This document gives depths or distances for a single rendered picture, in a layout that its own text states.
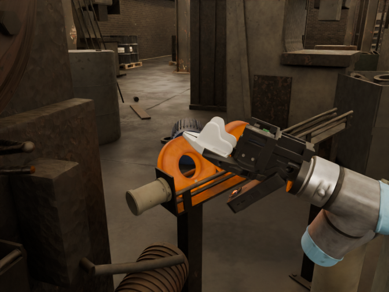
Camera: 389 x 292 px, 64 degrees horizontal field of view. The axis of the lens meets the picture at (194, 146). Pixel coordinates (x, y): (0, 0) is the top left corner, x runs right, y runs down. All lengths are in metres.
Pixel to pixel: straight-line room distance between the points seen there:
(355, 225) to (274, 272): 1.05
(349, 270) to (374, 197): 0.47
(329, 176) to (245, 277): 1.07
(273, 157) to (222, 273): 1.07
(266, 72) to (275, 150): 2.40
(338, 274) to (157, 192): 0.55
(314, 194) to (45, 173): 0.44
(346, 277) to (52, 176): 0.78
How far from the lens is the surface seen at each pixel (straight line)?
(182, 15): 9.21
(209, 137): 0.52
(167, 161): 0.76
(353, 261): 0.96
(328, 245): 0.60
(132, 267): 0.69
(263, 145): 0.49
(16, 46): 0.49
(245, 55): 2.92
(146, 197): 0.71
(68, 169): 0.60
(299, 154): 0.53
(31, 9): 0.54
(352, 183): 0.53
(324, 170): 0.52
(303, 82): 2.81
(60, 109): 0.73
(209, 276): 1.52
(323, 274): 1.01
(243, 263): 1.60
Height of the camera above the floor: 1.02
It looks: 20 degrees down
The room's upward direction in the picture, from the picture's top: straight up
